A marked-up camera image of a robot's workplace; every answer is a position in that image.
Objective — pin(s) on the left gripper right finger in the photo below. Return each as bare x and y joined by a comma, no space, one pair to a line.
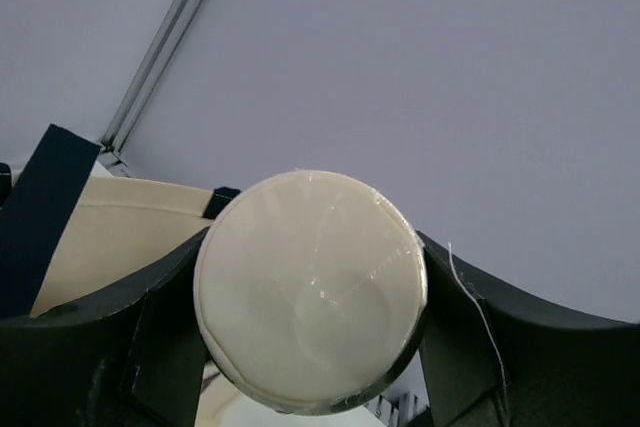
495,355

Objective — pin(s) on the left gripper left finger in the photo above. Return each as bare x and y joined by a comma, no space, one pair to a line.
129,354

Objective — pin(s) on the beige canvas tote bag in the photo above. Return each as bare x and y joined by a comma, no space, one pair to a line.
66,233

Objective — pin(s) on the right aluminium frame post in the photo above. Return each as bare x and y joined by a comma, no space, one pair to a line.
148,76

